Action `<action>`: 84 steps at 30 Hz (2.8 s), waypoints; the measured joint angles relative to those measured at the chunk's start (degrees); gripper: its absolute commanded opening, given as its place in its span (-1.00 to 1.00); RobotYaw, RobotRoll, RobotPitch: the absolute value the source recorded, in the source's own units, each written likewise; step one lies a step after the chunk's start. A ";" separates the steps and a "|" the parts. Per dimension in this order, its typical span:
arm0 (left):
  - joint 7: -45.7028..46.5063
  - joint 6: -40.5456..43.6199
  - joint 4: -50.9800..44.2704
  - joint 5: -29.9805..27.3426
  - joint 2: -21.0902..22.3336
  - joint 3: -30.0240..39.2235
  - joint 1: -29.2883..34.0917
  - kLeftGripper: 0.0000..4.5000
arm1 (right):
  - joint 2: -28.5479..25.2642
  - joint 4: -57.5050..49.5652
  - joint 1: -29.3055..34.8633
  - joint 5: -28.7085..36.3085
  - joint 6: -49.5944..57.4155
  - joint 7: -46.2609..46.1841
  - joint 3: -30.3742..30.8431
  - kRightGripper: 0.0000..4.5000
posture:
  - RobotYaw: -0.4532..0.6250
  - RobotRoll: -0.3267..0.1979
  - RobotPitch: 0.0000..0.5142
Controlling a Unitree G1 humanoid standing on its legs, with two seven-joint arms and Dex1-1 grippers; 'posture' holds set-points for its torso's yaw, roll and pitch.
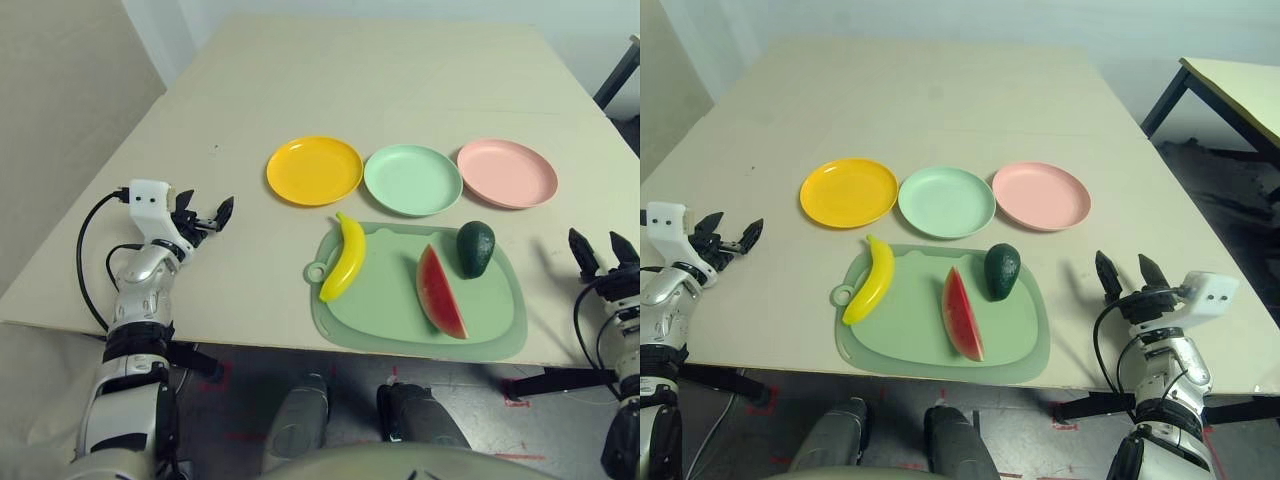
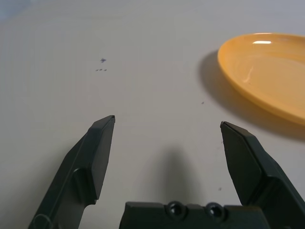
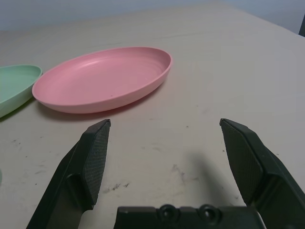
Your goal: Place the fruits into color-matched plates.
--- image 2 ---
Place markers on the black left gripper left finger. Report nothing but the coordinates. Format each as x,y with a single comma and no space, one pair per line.
78,167

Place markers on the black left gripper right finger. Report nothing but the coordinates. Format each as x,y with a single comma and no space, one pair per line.
250,167

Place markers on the yellow plastic plate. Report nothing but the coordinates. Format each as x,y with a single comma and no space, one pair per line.
267,71

